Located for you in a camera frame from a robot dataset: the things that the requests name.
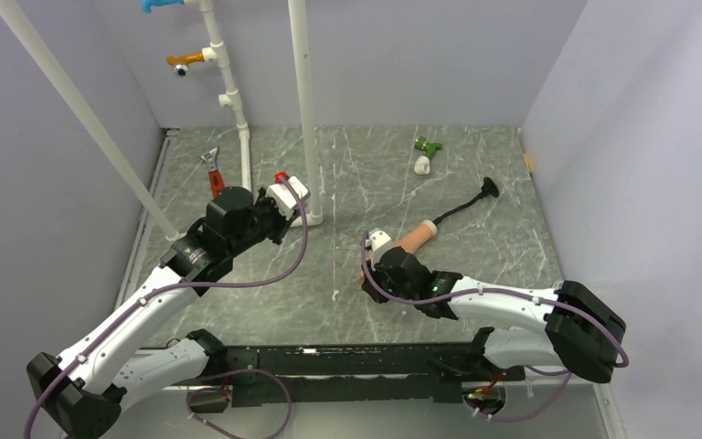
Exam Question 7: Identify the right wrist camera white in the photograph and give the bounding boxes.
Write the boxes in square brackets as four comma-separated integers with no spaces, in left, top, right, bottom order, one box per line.
[365,229,393,262]

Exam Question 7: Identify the purple cable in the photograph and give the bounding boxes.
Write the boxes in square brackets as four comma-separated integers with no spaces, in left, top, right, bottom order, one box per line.
[24,176,310,439]
[359,230,631,424]

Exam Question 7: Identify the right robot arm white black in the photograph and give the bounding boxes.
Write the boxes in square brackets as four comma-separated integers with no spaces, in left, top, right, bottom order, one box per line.
[362,247,630,383]

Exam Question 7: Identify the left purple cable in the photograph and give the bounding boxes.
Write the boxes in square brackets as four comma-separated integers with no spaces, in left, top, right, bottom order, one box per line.
[24,176,310,439]

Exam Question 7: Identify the mannequin hand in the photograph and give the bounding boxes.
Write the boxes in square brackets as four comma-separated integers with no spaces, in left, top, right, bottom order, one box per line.
[363,219,438,263]

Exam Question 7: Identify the black hand stand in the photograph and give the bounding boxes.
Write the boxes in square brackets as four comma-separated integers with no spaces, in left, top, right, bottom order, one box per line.
[432,177,500,226]

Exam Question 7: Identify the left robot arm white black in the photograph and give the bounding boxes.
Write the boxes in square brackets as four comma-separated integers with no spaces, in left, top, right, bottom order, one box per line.
[23,175,311,438]

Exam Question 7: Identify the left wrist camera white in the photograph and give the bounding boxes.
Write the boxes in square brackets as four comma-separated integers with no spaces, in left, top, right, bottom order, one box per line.
[266,171,311,219]

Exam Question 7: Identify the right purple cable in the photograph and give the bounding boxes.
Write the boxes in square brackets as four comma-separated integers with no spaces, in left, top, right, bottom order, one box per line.
[359,230,631,424]

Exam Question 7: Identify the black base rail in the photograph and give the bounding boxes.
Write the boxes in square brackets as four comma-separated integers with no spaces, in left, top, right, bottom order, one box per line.
[165,342,527,407]

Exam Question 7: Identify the white PVC pipe frame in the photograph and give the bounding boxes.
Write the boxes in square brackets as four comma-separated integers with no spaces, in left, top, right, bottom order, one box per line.
[0,1,323,241]

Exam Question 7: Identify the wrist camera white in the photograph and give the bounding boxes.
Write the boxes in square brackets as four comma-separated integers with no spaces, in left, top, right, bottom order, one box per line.
[365,229,393,262]
[266,171,311,219]

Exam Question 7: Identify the orange faucet valve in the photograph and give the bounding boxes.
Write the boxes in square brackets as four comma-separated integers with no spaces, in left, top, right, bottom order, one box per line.
[165,51,206,78]

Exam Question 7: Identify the blue faucet valve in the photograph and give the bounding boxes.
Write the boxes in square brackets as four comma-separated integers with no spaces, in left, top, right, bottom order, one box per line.
[141,0,186,14]

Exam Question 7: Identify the green toy flashlight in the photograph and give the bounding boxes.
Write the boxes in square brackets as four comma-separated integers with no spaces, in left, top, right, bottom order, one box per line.
[414,136,443,156]

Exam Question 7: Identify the red adjustable wrench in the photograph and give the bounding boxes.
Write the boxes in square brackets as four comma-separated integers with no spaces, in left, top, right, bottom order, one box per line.
[200,147,225,198]

